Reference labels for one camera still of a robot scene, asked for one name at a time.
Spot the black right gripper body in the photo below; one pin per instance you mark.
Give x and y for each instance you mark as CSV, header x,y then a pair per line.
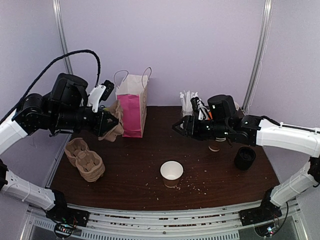
x,y
191,126

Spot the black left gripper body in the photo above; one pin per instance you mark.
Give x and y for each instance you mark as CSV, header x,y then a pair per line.
x,y
68,118

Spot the single pulp cup carrier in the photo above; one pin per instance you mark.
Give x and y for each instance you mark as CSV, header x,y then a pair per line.
x,y
118,112

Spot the stack of brown paper cups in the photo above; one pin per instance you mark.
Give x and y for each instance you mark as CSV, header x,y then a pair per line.
x,y
214,146

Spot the stack of black cup lids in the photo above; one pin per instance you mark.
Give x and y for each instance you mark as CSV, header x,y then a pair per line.
x,y
244,158

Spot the single brown paper cup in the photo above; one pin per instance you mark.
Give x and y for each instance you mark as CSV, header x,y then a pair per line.
x,y
171,172

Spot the stack of pulp cup carriers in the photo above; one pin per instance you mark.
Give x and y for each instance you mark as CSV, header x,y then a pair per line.
x,y
89,164

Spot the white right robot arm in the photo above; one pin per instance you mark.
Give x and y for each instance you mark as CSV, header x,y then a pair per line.
x,y
298,146

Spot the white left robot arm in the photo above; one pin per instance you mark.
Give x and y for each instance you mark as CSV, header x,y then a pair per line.
x,y
30,115

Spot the glass jar of straws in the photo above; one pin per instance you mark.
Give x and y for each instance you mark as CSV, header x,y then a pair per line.
x,y
186,104

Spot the white pink paper bag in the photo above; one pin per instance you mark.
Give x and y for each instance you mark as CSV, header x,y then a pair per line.
x,y
132,93

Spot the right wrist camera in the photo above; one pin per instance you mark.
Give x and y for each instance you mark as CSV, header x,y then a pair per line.
x,y
199,109

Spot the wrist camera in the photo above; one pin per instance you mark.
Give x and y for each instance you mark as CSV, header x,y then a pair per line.
x,y
99,93
199,109

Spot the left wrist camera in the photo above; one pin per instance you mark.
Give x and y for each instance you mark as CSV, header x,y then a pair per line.
x,y
99,93

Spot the aluminium frame post right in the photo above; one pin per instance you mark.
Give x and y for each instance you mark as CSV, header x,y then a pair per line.
x,y
260,51

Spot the aluminium frame post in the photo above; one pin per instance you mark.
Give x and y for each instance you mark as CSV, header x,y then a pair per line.
x,y
61,33
260,51

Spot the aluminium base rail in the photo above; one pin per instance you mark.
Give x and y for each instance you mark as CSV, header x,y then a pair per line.
x,y
216,223

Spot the aluminium frame post left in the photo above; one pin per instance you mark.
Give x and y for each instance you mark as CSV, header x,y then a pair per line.
x,y
61,33

